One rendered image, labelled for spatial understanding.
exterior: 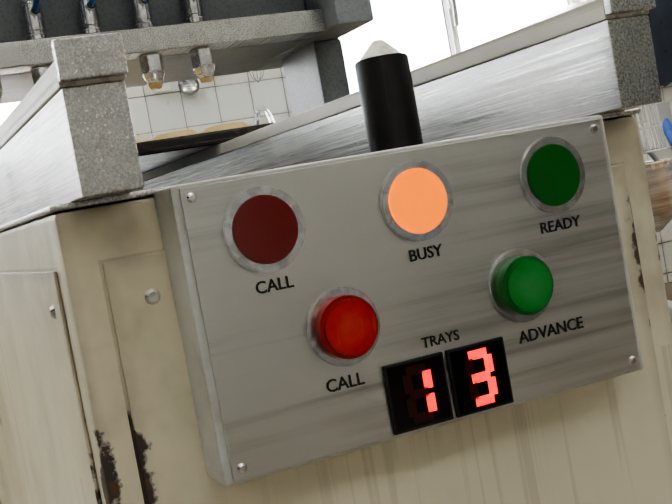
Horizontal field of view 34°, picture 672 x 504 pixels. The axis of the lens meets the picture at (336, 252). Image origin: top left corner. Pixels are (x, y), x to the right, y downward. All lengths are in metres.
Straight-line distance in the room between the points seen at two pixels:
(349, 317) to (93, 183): 0.13
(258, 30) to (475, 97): 0.64
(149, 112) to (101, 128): 4.08
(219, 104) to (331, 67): 3.22
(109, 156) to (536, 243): 0.22
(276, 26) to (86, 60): 0.87
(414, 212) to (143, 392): 0.15
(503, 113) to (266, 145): 0.44
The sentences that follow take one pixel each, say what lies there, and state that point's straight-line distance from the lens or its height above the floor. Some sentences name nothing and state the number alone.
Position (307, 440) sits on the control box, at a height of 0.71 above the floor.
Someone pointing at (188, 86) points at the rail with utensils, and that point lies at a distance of 4.61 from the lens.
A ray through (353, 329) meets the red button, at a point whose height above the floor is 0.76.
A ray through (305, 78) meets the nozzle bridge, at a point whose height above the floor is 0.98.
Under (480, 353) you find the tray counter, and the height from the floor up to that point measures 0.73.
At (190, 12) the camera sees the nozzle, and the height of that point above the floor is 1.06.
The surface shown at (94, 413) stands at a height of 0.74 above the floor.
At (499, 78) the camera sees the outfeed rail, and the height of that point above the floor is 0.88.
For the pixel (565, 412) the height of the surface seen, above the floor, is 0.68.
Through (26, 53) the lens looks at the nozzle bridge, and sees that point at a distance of 1.27.
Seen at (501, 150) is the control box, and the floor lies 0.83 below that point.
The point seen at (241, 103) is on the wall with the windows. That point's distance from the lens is 4.67.
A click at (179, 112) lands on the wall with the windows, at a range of 4.60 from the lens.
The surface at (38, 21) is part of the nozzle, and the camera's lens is 1.29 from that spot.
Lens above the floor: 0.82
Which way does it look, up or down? 3 degrees down
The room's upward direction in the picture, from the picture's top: 10 degrees counter-clockwise
